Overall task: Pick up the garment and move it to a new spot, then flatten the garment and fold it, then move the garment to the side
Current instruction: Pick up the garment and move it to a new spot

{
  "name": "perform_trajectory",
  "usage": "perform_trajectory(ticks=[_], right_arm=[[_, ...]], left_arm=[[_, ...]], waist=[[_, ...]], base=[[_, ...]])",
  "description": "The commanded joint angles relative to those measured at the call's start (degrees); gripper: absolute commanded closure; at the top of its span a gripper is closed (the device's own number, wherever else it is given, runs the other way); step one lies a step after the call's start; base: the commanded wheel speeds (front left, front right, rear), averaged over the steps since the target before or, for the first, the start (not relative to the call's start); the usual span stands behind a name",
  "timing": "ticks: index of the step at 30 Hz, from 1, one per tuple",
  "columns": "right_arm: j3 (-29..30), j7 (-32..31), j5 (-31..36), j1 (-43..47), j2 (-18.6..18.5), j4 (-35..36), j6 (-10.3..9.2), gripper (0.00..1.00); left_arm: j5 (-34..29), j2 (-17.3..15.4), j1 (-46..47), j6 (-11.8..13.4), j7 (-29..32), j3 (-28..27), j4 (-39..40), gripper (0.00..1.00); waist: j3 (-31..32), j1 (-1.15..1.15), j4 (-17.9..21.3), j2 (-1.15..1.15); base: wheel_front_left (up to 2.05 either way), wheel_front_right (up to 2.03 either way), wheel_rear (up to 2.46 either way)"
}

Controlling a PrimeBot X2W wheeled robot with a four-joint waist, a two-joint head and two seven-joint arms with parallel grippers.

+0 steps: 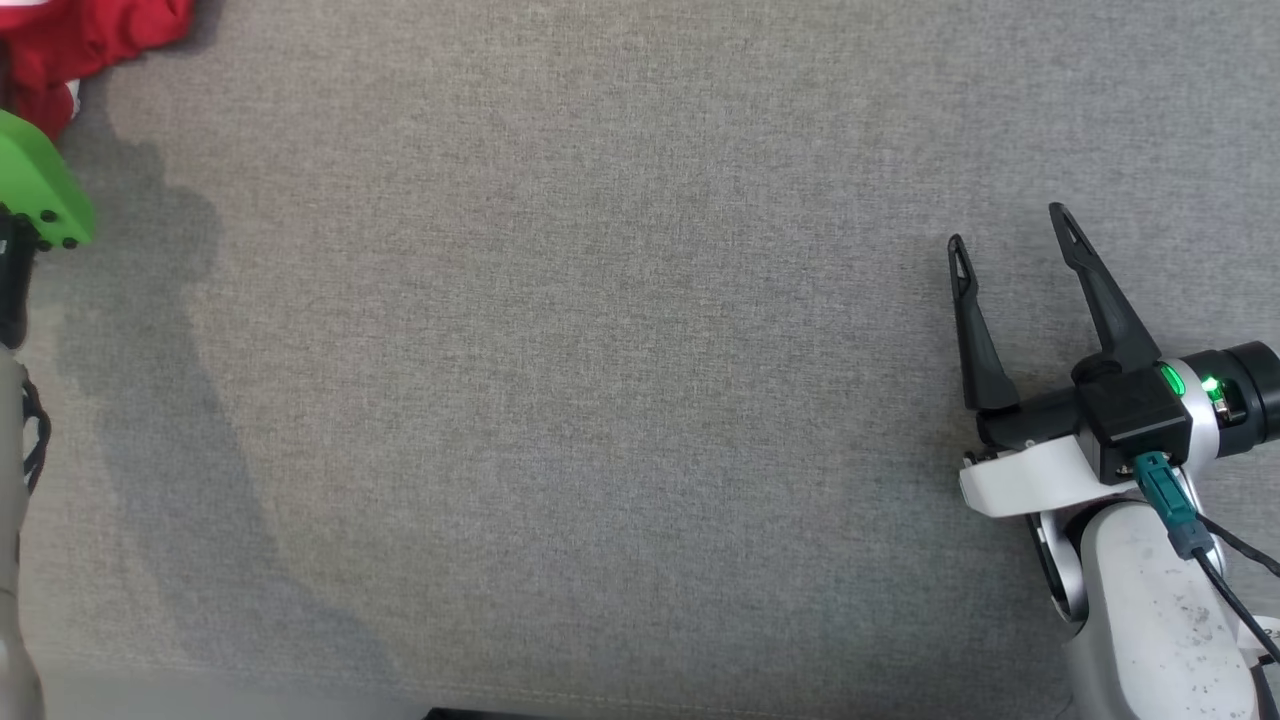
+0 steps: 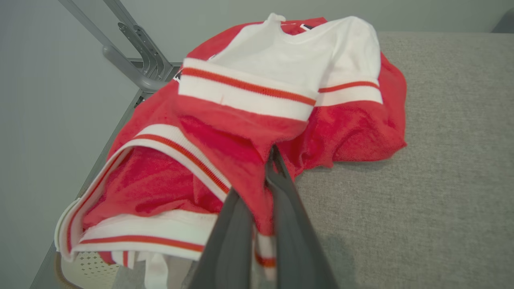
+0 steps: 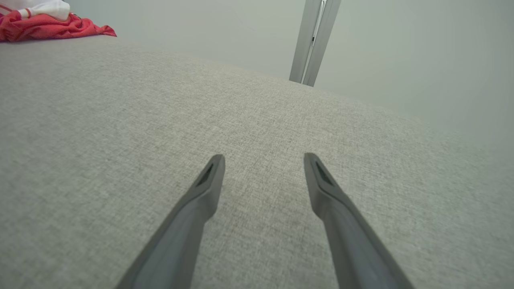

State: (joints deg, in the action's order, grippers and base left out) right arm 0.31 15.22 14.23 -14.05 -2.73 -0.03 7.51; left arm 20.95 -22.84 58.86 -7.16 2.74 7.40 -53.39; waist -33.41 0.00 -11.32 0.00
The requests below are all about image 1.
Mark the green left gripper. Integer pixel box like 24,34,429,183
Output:
0,108,98,251

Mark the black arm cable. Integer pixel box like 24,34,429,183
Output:
20,375,53,496
1195,515,1280,720

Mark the teal cable connector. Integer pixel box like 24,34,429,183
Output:
1133,452,1217,559

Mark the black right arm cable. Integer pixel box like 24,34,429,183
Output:
1195,515,1280,720

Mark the white paper cable label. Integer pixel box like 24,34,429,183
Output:
1238,615,1280,666

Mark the red jersey shirt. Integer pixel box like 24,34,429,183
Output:
0,0,196,138

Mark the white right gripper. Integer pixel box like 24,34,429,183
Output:
947,202,1161,518

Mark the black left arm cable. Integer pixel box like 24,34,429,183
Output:
20,375,53,496

